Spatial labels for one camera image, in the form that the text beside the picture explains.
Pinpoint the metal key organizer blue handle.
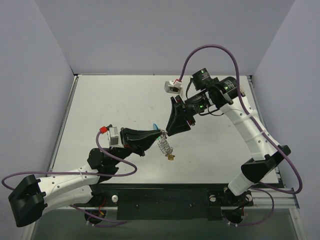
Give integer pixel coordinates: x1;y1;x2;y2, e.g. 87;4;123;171
153;123;173;157

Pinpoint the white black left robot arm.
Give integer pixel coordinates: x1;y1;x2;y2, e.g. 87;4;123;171
8;125;164;228

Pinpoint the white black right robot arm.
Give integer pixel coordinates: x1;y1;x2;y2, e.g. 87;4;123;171
166;68;291;205

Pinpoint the yellow key tag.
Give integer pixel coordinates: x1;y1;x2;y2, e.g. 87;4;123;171
167;154;175;161

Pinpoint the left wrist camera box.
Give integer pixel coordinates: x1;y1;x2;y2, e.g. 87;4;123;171
99;124;124;148

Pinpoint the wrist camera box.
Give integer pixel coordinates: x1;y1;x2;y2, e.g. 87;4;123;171
99;124;124;148
164;79;183;95

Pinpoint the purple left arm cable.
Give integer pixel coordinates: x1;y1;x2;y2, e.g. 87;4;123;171
1;132;138;228

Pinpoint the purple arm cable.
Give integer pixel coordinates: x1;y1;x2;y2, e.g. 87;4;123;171
179;44;305;228
1;132;138;228

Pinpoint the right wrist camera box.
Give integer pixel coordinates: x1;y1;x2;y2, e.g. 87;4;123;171
164;79;183;95

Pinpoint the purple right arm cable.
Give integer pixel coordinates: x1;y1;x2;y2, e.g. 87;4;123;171
179;44;305;228

